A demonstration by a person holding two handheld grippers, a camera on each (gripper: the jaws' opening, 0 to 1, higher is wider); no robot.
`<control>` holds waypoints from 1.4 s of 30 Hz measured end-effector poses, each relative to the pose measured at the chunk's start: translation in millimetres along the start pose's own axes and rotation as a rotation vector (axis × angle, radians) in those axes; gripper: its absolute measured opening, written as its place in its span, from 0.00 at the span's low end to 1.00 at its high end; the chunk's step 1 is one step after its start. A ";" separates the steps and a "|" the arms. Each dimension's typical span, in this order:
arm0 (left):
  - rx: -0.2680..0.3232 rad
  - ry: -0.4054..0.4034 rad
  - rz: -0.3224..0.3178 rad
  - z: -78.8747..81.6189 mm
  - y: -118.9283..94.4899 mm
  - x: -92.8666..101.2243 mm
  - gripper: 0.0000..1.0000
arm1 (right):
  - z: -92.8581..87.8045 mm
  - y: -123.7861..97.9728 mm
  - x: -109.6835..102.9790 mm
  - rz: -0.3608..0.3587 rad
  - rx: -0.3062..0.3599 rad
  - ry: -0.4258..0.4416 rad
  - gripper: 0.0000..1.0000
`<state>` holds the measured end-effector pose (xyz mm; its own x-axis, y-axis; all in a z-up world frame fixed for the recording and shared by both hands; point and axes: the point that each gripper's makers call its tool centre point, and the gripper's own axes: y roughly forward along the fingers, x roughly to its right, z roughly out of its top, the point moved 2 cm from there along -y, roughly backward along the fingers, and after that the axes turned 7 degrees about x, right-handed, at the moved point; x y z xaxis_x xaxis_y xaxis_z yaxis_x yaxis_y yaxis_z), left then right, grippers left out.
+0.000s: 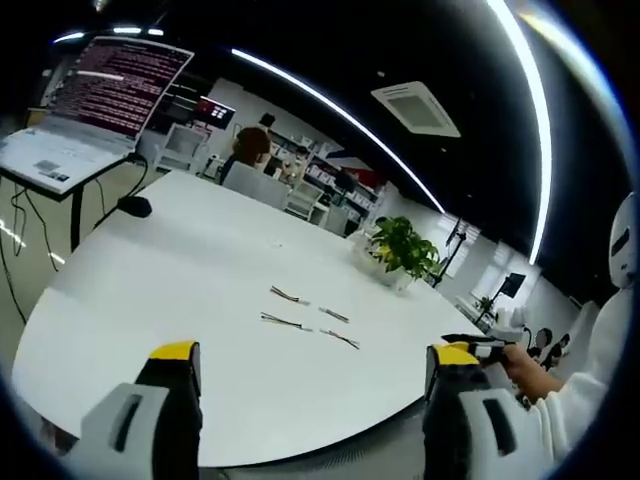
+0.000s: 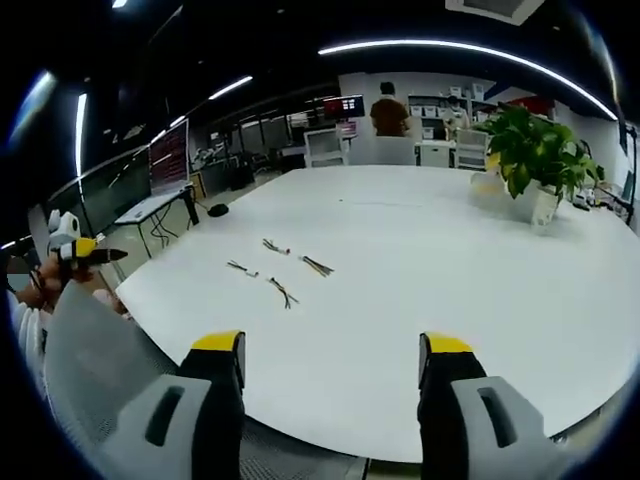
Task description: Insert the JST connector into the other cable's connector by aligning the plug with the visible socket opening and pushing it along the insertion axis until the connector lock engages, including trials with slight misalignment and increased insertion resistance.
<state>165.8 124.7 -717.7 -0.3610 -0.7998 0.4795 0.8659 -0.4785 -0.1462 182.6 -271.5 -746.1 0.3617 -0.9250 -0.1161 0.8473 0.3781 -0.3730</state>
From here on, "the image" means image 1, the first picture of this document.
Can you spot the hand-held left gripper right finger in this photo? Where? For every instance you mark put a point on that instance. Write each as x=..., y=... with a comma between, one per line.
x=460, y=425

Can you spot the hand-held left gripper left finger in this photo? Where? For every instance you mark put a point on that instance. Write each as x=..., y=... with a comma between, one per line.
x=150, y=425

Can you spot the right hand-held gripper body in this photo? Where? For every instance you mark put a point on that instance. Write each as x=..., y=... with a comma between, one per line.
x=492, y=350

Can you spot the person's right hand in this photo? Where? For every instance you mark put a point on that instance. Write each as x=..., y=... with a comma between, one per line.
x=530, y=375

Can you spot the white desktop device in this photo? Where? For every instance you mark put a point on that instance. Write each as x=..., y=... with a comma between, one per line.
x=510, y=320

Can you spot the black monitor on stand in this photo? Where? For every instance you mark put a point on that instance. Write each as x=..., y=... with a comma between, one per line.
x=514, y=285

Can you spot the black tripod stand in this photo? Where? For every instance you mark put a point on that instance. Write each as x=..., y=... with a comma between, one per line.
x=452, y=250

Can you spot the green potted plant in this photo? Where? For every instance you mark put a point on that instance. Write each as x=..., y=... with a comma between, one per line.
x=400, y=247

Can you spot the white round-headed figure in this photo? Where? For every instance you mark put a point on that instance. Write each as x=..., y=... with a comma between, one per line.
x=625, y=250

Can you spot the storage shelves with boxes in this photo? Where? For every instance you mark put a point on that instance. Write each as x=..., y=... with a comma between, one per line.
x=340, y=180

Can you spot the black computer mouse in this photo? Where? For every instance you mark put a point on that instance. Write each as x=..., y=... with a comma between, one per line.
x=135, y=206

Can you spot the wide ceiling light strip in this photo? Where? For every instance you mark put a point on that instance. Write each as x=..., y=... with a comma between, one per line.
x=535, y=125

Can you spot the ceiling air conditioner vent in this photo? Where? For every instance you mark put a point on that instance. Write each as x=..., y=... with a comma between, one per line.
x=415, y=107

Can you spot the long ceiling light strip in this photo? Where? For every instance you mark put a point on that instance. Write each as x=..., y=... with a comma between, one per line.
x=340, y=112

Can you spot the red display screen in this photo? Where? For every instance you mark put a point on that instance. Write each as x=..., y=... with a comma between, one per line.
x=216, y=111

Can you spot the open white laptop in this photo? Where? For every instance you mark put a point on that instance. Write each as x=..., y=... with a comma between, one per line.
x=110, y=90

